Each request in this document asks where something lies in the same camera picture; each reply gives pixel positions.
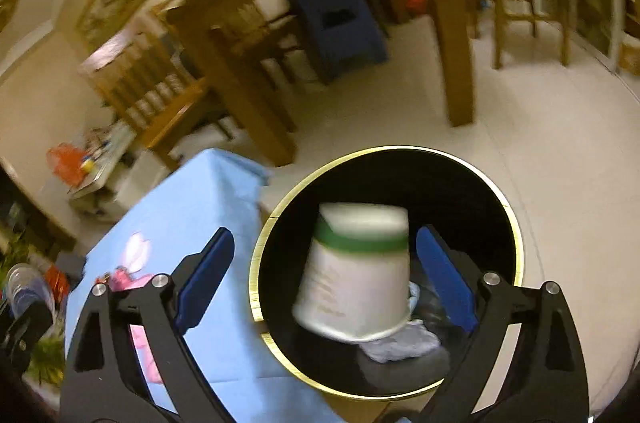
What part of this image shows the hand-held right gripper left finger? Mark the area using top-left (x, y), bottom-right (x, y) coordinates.
top-left (60, 227), bottom-right (236, 423)

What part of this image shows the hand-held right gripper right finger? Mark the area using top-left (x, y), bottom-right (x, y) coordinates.
top-left (416, 225), bottom-right (591, 423)

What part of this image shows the white paper cup green band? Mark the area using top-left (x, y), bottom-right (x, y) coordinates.
top-left (292, 202), bottom-right (413, 344)

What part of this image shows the black trash bin gold rim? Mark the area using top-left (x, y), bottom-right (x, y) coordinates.
top-left (248, 146), bottom-right (524, 400)

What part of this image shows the green potted plant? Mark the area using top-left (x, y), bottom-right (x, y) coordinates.
top-left (27, 335), bottom-right (66, 386)

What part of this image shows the clear plastic container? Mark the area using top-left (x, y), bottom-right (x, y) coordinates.
top-left (5, 263), bottom-right (56, 319)

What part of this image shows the blue cartoon printed blanket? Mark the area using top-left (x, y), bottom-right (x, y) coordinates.
top-left (64, 148), bottom-right (351, 423)

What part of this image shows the crumpled white tissue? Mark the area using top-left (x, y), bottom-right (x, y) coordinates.
top-left (360, 280), bottom-right (441, 364)

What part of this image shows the white low cabinet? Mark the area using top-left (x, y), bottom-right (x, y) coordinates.
top-left (67, 123), bottom-right (168, 224)

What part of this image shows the orange plastic bag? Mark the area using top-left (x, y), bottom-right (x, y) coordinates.
top-left (46, 143), bottom-right (86, 189)

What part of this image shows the wooden slat-back chair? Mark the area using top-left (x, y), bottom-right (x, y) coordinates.
top-left (210, 0), bottom-right (301, 86)
top-left (79, 28), bottom-right (233, 169)

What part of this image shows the blue plastic stool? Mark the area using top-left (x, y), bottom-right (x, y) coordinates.
top-left (287, 0), bottom-right (391, 84)

